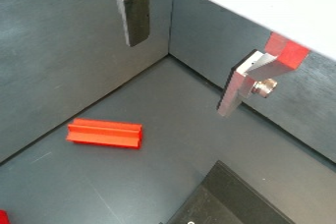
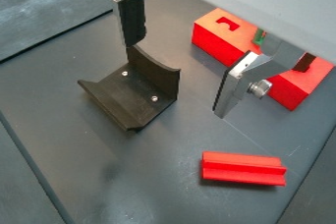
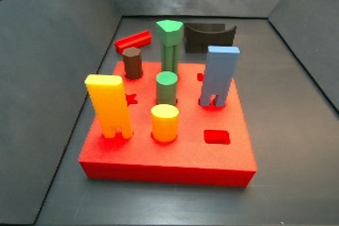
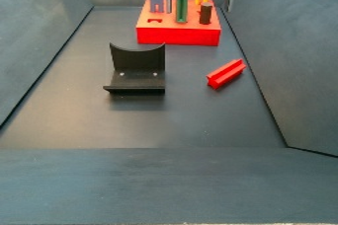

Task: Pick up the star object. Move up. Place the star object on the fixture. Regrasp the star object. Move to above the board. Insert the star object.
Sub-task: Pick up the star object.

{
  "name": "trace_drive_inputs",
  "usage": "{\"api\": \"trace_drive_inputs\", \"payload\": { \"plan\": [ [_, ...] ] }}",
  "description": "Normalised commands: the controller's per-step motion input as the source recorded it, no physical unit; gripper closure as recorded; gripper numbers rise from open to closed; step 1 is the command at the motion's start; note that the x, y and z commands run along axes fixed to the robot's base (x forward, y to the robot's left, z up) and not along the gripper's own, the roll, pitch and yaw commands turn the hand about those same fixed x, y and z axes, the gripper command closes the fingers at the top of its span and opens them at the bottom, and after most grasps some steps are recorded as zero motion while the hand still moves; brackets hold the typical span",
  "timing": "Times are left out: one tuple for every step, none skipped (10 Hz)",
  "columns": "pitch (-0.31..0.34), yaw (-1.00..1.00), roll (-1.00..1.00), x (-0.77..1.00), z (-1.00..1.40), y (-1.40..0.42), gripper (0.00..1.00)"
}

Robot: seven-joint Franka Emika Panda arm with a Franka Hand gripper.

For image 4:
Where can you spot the red star prism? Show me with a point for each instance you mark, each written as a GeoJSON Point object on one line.
{"type": "Point", "coordinates": [224, 73]}

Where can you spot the red peg board base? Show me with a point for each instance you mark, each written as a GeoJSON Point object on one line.
{"type": "Point", "coordinates": [157, 27]}

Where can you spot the black curved fixture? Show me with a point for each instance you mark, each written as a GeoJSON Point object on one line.
{"type": "Point", "coordinates": [139, 70]}

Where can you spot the dark brown cylinder peg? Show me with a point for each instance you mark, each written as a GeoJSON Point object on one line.
{"type": "Point", "coordinates": [204, 13]}

